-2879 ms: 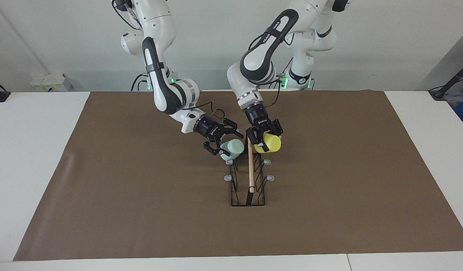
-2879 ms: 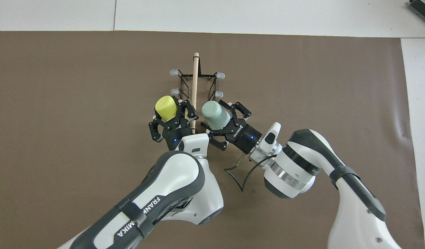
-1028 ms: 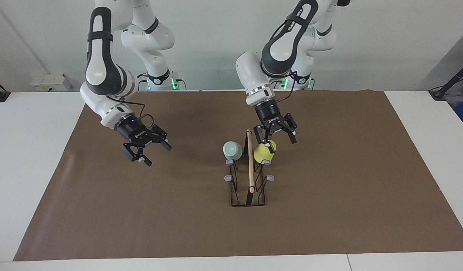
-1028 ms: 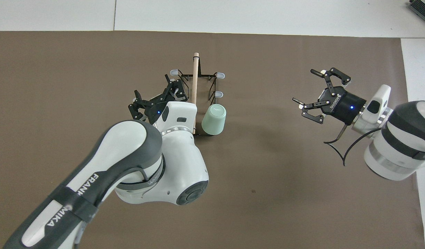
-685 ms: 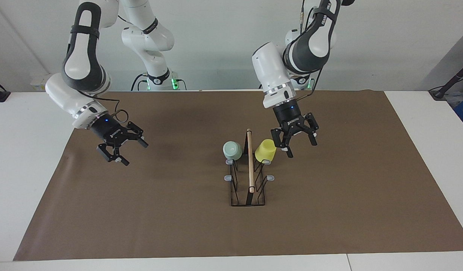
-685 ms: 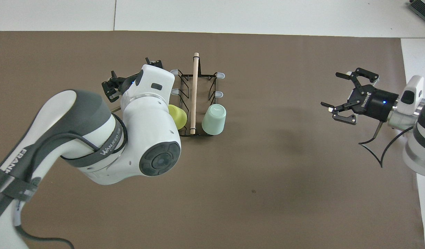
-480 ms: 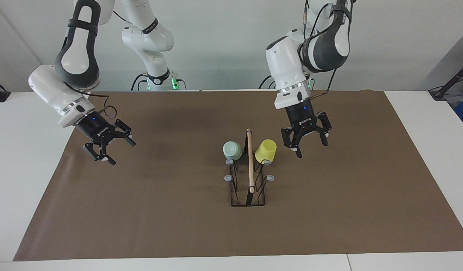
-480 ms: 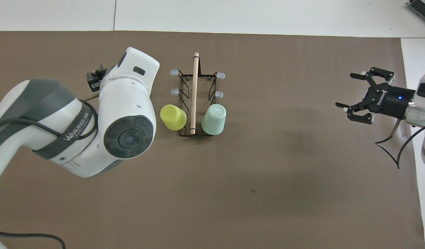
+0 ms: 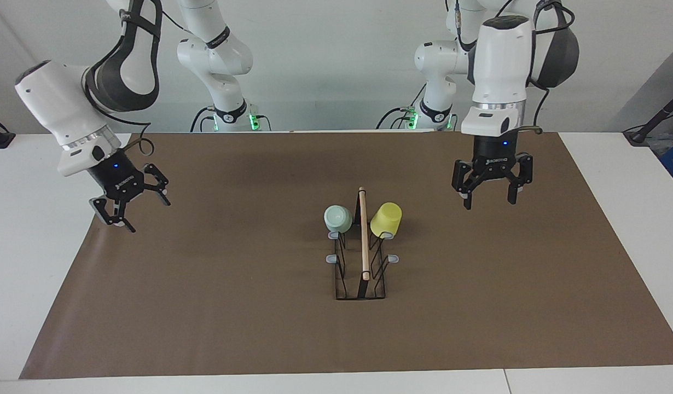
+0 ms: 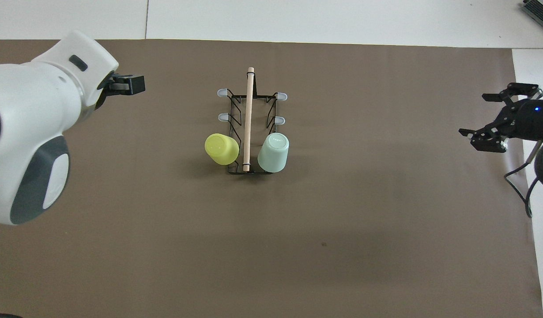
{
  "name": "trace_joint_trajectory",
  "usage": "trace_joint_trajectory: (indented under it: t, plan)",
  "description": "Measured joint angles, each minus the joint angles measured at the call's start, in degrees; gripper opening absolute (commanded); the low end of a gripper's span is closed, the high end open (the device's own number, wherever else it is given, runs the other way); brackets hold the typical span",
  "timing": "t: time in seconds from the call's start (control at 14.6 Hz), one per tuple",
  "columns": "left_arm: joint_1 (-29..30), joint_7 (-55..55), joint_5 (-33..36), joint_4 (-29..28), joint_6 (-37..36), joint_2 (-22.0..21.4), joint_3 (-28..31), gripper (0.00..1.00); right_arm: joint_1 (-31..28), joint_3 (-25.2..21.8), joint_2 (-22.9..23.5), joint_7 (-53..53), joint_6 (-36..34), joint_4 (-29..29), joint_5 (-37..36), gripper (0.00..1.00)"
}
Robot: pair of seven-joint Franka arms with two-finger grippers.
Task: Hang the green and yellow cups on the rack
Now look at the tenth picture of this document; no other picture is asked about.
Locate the grey laptop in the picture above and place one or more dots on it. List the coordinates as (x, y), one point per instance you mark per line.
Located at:
(541, 9)

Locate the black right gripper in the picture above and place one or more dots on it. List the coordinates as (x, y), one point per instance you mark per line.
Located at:
(525, 121)

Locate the brown table mat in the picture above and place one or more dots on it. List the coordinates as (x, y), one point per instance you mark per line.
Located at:
(298, 247)

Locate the pale green plastic cup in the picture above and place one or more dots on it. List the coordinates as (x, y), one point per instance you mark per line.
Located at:
(273, 154)

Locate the yellow plastic cup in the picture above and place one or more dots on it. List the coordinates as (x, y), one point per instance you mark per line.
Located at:
(222, 149)

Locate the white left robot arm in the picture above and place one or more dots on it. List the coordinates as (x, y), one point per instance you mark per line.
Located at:
(28, 101)

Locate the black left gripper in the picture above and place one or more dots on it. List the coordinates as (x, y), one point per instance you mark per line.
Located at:
(107, 86)

